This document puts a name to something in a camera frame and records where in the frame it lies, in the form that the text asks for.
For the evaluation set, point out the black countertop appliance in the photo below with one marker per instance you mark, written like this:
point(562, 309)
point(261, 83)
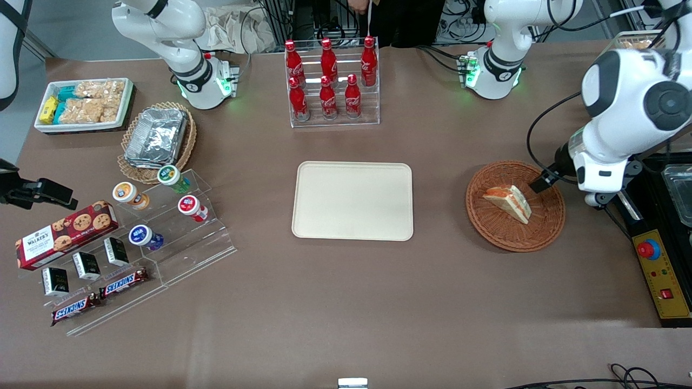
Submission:
point(651, 200)

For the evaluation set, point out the bagged rice cracker pack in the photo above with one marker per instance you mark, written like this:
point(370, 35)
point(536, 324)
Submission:
point(100, 89)
point(86, 111)

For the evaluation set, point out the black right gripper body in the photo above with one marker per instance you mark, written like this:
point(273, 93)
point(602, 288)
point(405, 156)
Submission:
point(19, 193)

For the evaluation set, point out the crumpled beige cloth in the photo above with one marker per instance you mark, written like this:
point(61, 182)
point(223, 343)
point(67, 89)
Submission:
point(238, 29)

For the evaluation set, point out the clear acrylic tiered stand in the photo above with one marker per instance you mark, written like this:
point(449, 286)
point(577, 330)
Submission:
point(189, 254)

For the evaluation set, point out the yellow snack packet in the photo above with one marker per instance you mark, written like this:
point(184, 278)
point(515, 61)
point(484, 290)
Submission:
point(48, 109)

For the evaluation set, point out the clear glass container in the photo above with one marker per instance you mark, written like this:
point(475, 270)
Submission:
point(680, 194)

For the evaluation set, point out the blue lid yogurt bottle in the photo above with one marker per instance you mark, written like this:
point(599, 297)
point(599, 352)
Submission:
point(141, 236)

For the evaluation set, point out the cream rectangular serving tray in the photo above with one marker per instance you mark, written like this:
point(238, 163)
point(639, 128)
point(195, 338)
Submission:
point(351, 200)

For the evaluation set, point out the oval wicker basket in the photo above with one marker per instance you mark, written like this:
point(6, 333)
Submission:
point(186, 146)

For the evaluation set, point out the stack of foil trays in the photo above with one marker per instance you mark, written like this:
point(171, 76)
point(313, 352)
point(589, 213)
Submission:
point(157, 138)

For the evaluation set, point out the Snickers chocolate bar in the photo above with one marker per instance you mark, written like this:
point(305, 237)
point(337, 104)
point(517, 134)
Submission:
point(75, 309)
point(123, 282)

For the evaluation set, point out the person's bare hand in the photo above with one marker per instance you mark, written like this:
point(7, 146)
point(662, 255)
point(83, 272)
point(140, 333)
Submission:
point(359, 6)

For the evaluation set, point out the triangular sandwich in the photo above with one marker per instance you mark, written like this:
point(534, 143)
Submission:
point(511, 202)

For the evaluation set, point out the orange lid yogurt bottle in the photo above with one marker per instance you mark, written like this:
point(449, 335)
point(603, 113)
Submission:
point(127, 193)

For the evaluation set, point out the yellow control box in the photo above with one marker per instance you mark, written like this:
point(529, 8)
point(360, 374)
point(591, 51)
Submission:
point(665, 286)

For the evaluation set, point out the red lid yogurt bottle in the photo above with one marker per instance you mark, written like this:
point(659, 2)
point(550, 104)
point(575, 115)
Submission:
point(189, 205)

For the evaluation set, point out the red Walkers cookie box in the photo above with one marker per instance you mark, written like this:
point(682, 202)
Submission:
point(59, 237)

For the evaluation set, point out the small black white box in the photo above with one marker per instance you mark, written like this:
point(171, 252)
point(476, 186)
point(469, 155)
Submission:
point(55, 281)
point(86, 266)
point(116, 252)

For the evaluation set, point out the teal snack packet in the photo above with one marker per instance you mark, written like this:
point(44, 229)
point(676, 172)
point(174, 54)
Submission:
point(58, 112)
point(67, 93)

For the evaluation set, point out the round brown wicker basket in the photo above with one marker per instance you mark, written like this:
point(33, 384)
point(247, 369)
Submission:
point(497, 232)

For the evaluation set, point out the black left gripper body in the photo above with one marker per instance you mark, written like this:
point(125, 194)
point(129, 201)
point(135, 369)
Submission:
point(560, 160)

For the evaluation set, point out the red cola bottle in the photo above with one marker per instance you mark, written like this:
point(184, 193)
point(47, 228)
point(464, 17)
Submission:
point(352, 100)
point(328, 59)
point(298, 102)
point(294, 62)
point(368, 62)
point(327, 101)

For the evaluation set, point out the standing person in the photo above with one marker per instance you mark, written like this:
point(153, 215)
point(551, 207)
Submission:
point(405, 21)

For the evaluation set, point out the green lid yogurt bottle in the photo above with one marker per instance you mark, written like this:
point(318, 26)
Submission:
point(170, 175)

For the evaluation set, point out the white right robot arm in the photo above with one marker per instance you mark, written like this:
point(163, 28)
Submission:
point(178, 54)

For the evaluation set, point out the clear acrylic bottle rack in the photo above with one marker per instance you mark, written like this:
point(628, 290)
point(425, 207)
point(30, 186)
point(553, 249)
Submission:
point(367, 108)

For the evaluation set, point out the red emergency stop button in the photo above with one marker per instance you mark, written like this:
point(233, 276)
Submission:
point(649, 249)

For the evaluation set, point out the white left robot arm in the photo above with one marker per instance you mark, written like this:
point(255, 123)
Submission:
point(503, 59)

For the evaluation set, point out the white rectangular snack tray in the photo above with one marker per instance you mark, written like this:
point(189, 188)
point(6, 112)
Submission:
point(125, 102)

